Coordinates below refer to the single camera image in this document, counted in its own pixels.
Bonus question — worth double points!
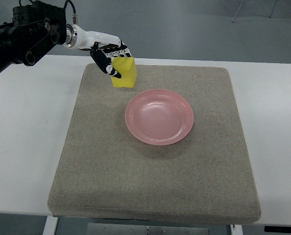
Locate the yellow foam block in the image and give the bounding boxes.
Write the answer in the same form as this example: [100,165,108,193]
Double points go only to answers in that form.
[111,57,137,88]

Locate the white table leg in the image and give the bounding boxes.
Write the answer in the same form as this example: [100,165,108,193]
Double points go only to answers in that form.
[42,216,58,235]

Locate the metal bracket under table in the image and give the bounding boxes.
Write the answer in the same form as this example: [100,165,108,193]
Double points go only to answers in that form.
[87,223,209,235]

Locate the metal chair legs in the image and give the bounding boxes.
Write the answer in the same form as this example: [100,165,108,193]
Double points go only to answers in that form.
[231,0,280,23]

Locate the beige fabric mat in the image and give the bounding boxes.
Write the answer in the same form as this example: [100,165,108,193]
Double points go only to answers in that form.
[47,64,261,224]

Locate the pink plate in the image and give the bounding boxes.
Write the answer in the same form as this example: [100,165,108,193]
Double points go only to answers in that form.
[125,89,194,145]

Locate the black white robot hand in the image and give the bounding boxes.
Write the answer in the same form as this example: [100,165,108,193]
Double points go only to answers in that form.
[65,24,132,79]

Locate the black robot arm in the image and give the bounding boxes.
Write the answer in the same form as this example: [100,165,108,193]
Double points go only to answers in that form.
[0,0,73,73]

